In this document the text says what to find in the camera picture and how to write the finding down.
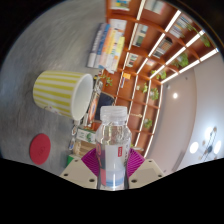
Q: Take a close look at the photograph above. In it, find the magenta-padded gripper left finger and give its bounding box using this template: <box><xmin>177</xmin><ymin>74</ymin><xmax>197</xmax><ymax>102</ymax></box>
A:
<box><xmin>59</xmin><ymin>147</ymin><xmax>102</xmax><ymax>191</ymax></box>

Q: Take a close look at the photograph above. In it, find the branched ceiling lamp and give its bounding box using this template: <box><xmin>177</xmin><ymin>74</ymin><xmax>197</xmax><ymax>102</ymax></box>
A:
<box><xmin>189</xmin><ymin>125</ymin><xmax>223</xmax><ymax>163</ymax></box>

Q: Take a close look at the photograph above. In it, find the wooden wall shelf unit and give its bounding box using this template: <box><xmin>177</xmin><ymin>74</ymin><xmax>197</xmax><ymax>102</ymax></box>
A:
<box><xmin>99</xmin><ymin>0</ymin><xmax>222</xmax><ymax>160</ymax></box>

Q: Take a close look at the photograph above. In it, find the yellow striped white mug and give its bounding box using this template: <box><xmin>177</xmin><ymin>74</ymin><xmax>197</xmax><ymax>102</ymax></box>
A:
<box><xmin>32</xmin><ymin>69</ymin><xmax>95</xmax><ymax>122</ymax></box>

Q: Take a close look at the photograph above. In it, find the dark flat box stack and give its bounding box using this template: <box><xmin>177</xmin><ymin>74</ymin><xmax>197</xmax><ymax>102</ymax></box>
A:
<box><xmin>84</xmin><ymin>79</ymin><xmax>103</xmax><ymax>128</ymax></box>

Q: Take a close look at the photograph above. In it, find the clear plastic water bottle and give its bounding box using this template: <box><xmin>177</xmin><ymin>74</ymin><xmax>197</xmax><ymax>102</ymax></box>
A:
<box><xmin>94</xmin><ymin>105</ymin><xmax>133</xmax><ymax>191</ymax></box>

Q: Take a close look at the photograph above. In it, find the flat round red coaster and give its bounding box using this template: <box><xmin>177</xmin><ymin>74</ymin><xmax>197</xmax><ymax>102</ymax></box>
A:
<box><xmin>28</xmin><ymin>133</ymin><xmax>52</xmax><ymax>166</ymax></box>

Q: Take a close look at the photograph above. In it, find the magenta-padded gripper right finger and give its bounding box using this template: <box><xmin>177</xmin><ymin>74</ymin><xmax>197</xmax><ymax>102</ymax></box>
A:
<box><xmin>127</xmin><ymin>147</ymin><xmax>166</xmax><ymax>190</ymax></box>

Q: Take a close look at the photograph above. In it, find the small green white carton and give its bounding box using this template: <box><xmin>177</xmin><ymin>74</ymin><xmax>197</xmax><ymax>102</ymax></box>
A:
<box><xmin>75</xmin><ymin>127</ymin><xmax>97</xmax><ymax>145</ymax></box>

